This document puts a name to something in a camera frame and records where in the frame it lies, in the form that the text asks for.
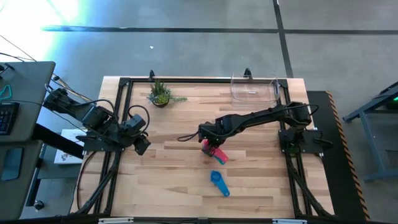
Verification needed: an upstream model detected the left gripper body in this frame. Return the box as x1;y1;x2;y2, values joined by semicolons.
123;113;152;157

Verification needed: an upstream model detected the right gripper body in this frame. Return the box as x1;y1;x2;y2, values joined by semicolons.
198;121;229;147

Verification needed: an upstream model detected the pink measuring cup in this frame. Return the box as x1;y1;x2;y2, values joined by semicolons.
200;139;229;164

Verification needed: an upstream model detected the blue measuring cup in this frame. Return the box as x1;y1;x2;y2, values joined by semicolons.
210;170;231;198

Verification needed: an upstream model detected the clear plastic basket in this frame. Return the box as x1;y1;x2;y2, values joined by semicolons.
230;73;280;108

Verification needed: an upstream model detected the small potted succulent plant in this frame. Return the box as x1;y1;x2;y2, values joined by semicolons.
146;79;188;109

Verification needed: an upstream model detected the white printed box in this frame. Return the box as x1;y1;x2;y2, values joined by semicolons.
53;128;87;165

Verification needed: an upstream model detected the black diagonal support beam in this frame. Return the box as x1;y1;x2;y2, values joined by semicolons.
32;124;85;160

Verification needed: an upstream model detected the black hazard-striped floor mat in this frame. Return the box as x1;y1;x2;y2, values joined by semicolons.
306;90;371;221

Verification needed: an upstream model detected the dark mouse pad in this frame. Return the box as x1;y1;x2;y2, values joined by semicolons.
1;147;24;182

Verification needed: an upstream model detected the grey side desk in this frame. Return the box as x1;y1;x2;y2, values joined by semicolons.
0;61;56;220

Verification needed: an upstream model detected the black keyboard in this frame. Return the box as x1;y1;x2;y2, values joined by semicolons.
0;101;20;136

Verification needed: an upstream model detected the teal carabiner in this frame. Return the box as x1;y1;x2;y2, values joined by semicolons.
0;84;12;101

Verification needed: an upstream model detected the blue-grey metal stand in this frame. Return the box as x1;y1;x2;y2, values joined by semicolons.
343;81;398;183

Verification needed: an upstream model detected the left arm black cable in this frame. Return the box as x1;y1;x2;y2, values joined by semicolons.
126;105;151;138

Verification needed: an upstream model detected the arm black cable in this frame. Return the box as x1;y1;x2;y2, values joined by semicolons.
126;105;151;138
177;131;200;142

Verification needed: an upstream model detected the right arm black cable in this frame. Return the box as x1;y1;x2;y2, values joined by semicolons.
177;131;200;142

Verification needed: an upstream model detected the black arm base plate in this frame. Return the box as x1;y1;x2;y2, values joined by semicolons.
279;128;324;154
83;127;129;153

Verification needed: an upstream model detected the black aluminium table frame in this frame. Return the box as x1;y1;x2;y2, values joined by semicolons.
70;76;335;218

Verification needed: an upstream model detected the white metal bracket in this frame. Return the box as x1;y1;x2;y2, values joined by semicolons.
98;217;134;224
272;218;308;224

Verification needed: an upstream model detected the floor cable bundle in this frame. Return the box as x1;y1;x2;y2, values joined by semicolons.
50;73;94;103

